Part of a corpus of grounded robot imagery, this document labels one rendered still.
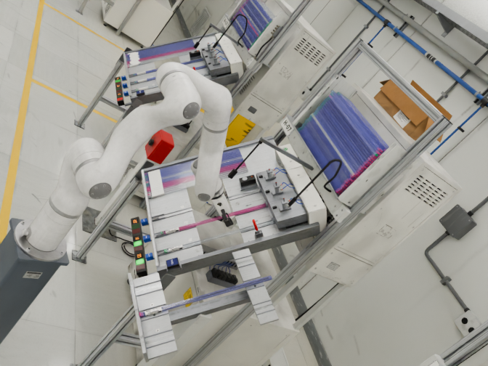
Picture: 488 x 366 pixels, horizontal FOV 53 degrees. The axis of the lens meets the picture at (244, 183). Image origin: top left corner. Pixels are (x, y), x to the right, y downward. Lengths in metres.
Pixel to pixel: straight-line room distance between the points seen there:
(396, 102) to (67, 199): 1.66
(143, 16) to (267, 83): 3.37
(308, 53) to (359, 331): 1.98
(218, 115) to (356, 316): 2.45
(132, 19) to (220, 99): 4.92
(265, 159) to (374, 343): 1.71
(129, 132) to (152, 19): 4.98
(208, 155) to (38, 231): 0.64
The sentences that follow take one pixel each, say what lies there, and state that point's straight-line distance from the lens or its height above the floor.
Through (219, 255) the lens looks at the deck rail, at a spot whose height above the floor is 0.91.
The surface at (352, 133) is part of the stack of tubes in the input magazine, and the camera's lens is 2.17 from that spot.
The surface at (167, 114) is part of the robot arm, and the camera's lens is 1.50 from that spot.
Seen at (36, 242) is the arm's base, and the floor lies 0.74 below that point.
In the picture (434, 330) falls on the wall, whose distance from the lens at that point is 3.44.
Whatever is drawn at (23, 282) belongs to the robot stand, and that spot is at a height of 0.57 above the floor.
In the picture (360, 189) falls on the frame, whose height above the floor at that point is 1.48.
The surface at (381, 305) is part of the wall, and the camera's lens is 3.68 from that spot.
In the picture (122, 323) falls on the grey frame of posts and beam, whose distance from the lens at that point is 2.25.
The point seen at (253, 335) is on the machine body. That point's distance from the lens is 2.61.
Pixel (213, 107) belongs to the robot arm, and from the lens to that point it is 1.62.
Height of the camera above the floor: 1.93
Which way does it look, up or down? 22 degrees down
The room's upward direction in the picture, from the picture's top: 42 degrees clockwise
